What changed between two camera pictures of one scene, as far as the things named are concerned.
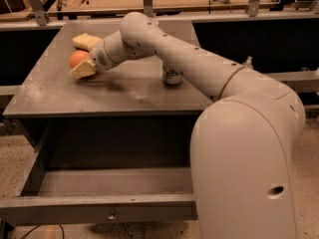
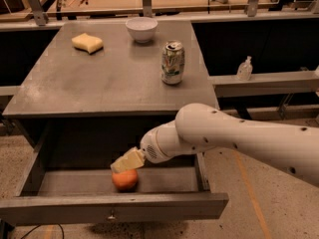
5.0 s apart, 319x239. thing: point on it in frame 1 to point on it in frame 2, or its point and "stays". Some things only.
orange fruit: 77,57 to 127,180
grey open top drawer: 107,170 stays
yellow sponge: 85,41 stays
